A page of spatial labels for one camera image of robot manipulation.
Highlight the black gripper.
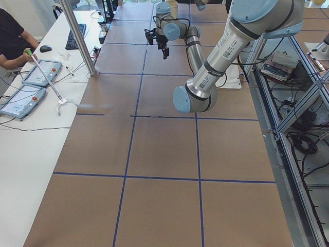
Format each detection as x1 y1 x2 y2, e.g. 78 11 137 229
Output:
144 28 169 60

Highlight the white ribbed HOME mug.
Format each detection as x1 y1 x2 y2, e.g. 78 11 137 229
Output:
166 0 178 18

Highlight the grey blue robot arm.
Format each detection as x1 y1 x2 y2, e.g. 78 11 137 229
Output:
144 2 205 75
144 1 304 113

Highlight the small metal cup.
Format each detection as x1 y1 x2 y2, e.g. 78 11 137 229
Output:
100 24 108 32

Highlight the black computer keyboard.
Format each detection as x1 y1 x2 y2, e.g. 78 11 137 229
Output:
65 23 87 50

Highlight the black computer mouse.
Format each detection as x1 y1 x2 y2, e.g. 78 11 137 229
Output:
39 45 52 53

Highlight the stack of books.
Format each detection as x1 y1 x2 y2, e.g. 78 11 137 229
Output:
260 51 299 81

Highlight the far teach pendant tablet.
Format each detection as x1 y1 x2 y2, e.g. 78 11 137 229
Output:
21 59 63 87

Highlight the teach pendant tablet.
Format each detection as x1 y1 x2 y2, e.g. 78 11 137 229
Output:
21 59 63 87
1 84 46 119

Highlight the person in black shirt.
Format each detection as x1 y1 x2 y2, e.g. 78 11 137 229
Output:
1 9 39 70

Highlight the near teach pendant tablet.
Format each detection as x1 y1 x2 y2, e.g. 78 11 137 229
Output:
1 84 46 119

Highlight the aluminium frame post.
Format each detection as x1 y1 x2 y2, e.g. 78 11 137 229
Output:
59 0 96 76

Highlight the long grabber stick green handle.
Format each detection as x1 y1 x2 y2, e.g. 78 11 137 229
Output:
25 48 79 116

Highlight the aluminium table frame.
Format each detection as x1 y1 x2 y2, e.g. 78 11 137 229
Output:
241 37 328 246

